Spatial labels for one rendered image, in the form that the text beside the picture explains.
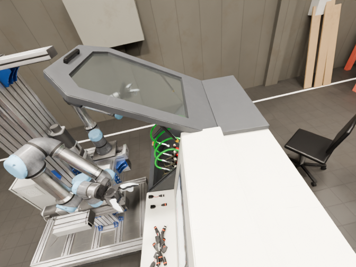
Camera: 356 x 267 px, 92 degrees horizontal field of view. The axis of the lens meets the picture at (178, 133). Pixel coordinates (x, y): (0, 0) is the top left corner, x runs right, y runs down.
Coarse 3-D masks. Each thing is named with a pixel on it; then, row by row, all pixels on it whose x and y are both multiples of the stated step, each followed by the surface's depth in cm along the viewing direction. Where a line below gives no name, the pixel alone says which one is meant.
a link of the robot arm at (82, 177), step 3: (78, 174) 124; (81, 174) 124; (84, 174) 123; (75, 177) 122; (78, 177) 121; (81, 177) 121; (84, 177) 121; (87, 177) 121; (90, 177) 124; (72, 180) 120; (75, 180) 120; (78, 180) 119; (81, 180) 119; (84, 180) 119; (87, 180) 120; (90, 180) 123; (93, 180) 127; (72, 183) 118; (72, 186) 118
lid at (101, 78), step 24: (96, 48) 122; (48, 72) 83; (72, 72) 92; (96, 72) 102; (120, 72) 113; (144, 72) 126; (168, 72) 139; (72, 96) 77; (96, 96) 83; (120, 96) 93; (144, 96) 102; (168, 96) 113; (192, 96) 122; (144, 120) 88; (168, 120) 90; (192, 120) 99
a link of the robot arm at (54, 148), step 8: (40, 144) 90; (48, 144) 93; (56, 144) 96; (64, 144) 100; (48, 152) 94; (56, 152) 95; (64, 152) 97; (72, 152) 100; (64, 160) 97; (72, 160) 98; (80, 160) 100; (80, 168) 100; (88, 168) 101; (96, 168) 104; (96, 176) 103; (104, 176) 104; (112, 176) 108
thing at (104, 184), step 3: (105, 177) 82; (102, 180) 82; (105, 180) 81; (108, 180) 82; (102, 183) 80; (105, 183) 80; (108, 183) 82; (102, 186) 80; (105, 186) 81; (108, 186) 87; (102, 189) 82; (105, 189) 84; (99, 192) 84; (102, 192) 83; (102, 195) 85
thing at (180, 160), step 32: (192, 160) 81; (224, 160) 78; (192, 192) 69; (224, 192) 67; (192, 224) 60; (224, 224) 58; (256, 224) 57; (192, 256) 55; (224, 256) 52; (256, 256) 50
